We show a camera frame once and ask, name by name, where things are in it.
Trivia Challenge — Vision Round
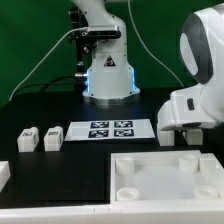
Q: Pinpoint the black cable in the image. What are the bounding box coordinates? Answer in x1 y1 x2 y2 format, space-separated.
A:
15 75 88 98

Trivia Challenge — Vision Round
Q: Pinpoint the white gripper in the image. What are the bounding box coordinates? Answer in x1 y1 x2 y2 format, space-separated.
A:
157 84 224 131

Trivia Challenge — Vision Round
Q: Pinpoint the white fiducial tag plate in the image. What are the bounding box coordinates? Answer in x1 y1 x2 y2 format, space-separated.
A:
65 119 155 141

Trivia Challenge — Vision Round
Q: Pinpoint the white square tabletop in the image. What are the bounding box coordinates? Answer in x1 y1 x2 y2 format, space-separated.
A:
110 150 224 202

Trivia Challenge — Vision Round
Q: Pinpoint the grey camera bar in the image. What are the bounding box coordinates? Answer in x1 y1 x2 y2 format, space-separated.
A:
87 25 121 39

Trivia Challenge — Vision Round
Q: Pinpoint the white cable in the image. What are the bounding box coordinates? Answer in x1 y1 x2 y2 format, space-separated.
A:
8 0 185 102

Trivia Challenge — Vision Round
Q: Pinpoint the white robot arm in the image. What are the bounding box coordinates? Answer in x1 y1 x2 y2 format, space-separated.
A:
71 0 224 131

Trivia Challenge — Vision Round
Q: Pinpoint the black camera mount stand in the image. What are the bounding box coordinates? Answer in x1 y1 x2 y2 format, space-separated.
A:
68 7 95 86

